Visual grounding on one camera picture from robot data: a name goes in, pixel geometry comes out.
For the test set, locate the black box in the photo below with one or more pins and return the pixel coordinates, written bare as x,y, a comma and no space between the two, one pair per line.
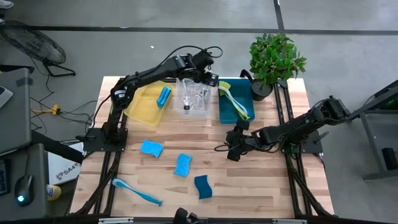
390,158

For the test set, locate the black rounded device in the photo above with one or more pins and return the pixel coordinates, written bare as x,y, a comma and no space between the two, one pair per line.
182,215

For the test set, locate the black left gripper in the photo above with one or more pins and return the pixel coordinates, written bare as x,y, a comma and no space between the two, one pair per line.
208,77

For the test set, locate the dark grey desk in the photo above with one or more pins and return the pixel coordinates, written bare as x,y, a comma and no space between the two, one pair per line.
37,174

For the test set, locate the white cardboard box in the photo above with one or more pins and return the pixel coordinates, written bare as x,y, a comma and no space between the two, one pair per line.
65,172

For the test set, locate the black floor fan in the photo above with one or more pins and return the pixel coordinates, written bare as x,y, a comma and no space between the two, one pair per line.
34,45

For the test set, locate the yellow white small container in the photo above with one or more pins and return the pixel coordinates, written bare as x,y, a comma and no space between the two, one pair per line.
53,193

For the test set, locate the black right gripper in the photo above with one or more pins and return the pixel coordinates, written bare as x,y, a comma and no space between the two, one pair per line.
242,140

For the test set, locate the black keyboard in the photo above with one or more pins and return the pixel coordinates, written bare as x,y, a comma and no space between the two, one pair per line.
3,177

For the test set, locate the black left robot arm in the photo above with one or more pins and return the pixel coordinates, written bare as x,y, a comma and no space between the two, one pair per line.
149,73

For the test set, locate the light blue sponge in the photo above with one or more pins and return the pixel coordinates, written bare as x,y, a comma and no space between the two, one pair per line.
183,165
151,148
160,99
167,95

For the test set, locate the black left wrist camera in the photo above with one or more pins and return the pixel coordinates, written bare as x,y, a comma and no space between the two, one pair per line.
204,57

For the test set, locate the clear plastic bin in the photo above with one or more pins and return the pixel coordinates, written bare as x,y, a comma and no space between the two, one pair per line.
199,113

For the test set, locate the grey laptop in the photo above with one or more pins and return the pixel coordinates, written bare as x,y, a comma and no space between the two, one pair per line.
4,96

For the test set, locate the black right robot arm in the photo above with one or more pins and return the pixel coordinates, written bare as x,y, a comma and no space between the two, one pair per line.
289,130

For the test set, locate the blue dish brush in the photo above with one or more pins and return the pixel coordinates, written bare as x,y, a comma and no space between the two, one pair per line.
241,107
136,192

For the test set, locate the green potted plant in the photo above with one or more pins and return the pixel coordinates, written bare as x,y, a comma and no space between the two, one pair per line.
273,59

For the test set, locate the green dish brush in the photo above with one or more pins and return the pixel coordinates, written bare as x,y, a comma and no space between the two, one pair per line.
231,101
224,87

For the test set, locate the black computer mouse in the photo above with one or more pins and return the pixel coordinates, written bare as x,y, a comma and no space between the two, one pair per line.
24,189

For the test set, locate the teal plastic bin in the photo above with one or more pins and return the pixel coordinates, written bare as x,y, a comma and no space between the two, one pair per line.
227,115

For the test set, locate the black device green light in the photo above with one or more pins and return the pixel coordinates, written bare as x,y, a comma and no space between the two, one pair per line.
390,104

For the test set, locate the silver metal bracket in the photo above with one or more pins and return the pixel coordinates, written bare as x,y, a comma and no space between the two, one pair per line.
116,220
289,221

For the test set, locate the dark blue sponge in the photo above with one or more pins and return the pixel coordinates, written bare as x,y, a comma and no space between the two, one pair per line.
203,187

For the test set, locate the yellow plastic bin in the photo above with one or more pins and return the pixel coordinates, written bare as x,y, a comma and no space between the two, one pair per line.
143,105

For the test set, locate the person's white shoe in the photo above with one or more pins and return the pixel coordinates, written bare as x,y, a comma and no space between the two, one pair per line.
6,3

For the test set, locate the grey metal stand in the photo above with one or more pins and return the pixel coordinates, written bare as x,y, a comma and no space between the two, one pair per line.
374,146

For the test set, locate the black diagonal bar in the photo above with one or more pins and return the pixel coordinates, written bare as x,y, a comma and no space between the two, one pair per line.
59,148

